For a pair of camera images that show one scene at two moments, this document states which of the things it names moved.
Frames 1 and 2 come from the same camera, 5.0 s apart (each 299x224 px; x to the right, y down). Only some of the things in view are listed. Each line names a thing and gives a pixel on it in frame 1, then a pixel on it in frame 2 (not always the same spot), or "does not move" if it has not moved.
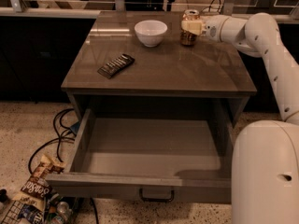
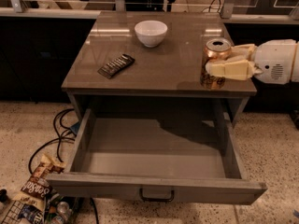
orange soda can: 187,37 to 219,49
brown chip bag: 38,187 does not move
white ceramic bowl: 150,33 does not move
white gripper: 212,27 to 273,62
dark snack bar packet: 116,65 does not move
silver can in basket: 64,208 does not move
